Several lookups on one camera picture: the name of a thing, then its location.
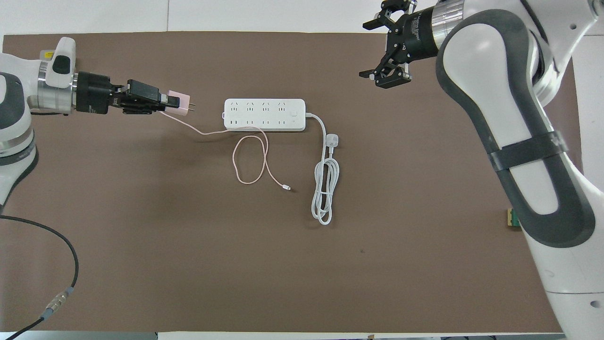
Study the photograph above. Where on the pink charger adapter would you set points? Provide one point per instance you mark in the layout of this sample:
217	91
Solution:
185	105

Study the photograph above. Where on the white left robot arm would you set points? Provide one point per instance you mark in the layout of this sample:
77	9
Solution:
14	94

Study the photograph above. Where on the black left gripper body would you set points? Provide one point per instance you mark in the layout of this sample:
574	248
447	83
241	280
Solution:
94	92

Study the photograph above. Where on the green knife switch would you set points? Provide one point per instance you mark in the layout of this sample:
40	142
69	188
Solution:
512	219

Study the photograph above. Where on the white power strip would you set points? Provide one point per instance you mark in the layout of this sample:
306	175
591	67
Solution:
264	114

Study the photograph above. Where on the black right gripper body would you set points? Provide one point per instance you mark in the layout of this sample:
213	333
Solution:
420	35

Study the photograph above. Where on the brown table mat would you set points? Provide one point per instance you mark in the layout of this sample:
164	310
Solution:
283	264

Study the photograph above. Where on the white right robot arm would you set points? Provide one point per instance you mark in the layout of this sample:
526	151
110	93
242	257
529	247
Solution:
490	71

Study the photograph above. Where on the grey on-off switch box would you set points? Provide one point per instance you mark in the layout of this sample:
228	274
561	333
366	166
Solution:
47	55

